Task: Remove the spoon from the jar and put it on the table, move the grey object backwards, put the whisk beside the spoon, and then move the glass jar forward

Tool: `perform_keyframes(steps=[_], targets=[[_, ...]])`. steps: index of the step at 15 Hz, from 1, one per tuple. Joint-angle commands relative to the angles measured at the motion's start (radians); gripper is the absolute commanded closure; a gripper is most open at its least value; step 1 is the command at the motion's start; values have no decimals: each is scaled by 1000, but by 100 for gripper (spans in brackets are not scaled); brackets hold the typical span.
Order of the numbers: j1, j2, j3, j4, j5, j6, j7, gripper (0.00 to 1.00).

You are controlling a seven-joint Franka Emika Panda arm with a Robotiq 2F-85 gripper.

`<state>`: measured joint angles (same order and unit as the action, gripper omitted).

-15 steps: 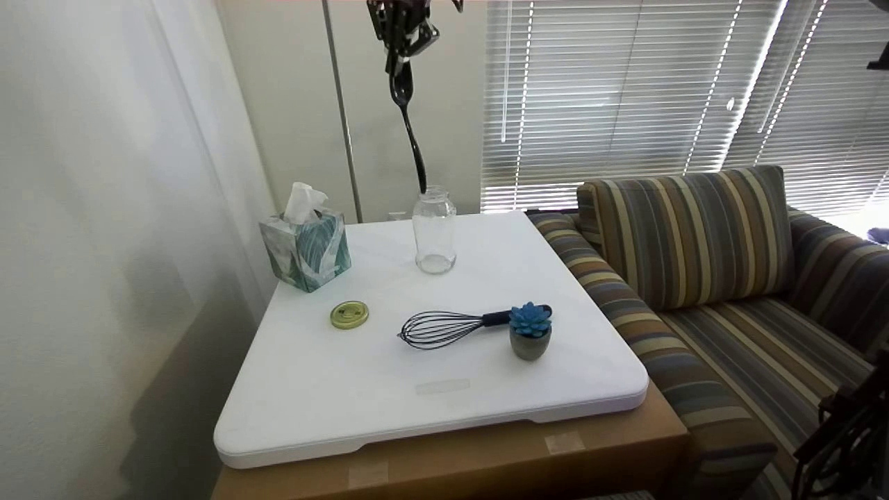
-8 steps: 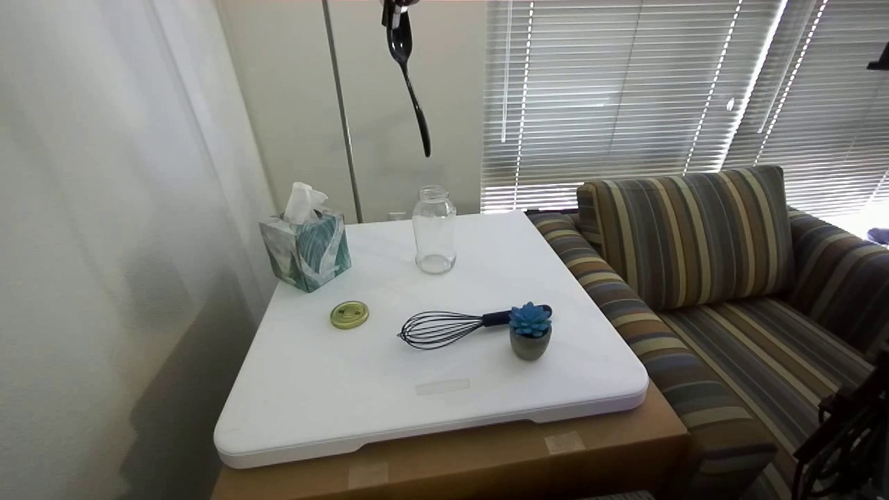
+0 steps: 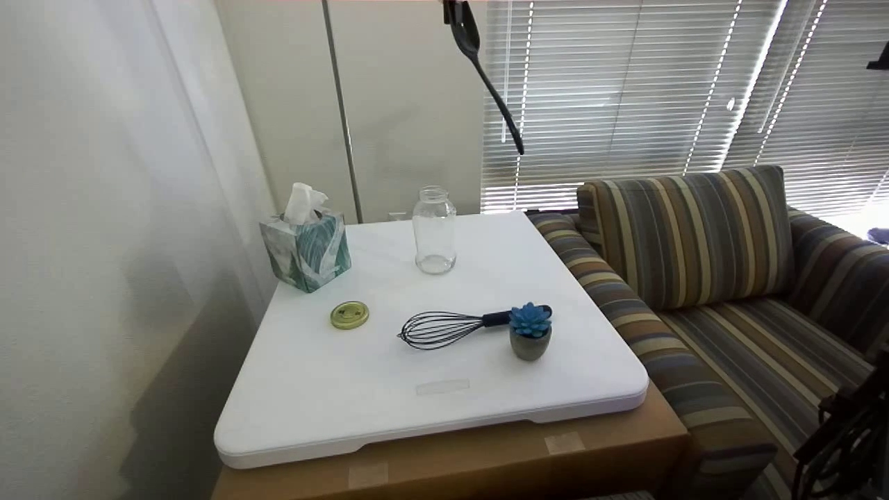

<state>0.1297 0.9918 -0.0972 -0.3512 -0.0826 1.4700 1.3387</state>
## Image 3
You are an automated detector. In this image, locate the blue succulent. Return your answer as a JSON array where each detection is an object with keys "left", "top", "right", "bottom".
[{"left": 506, "top": 299, "right": 556, "bottom": 363}]

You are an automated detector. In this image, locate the clear glass jar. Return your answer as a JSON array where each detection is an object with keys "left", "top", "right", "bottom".
[{"left": 411, "top": 187, "right": 459, "bottom": 277}]

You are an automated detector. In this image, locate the round green jar lid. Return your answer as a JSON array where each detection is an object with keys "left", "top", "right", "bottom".
[{"left": 327, "top": 296, "right": 371, "bottom": 334}]

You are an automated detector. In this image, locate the teal patterned tissue box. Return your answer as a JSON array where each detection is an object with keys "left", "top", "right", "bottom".
[{"left": 257, "top": 181, "right": 356, "bottom": 296}]

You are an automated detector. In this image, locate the striped cushion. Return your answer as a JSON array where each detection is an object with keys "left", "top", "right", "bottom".
[{"left": 574, "top": 165, "right": 798, "bottom": 315}]

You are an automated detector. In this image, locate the striped couch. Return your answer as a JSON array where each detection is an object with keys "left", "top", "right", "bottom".
[{"left": 524, "top": 206, "right": 889, "bottom": 500}]

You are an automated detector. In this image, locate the black wire whisk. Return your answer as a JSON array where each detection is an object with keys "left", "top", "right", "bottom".
[{"left": 398, "top": 306, "right": 516, "bottom": 352}]

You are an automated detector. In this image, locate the thin metal wall pole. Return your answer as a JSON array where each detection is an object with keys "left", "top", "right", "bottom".
[{"left": 318, "top": 0, "right": 361, "bottom": 224}]

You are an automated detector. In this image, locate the black metal frame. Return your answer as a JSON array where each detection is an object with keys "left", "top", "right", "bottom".
[{"left": 788, "top": 345, "right": 889, "bottom": 500}]

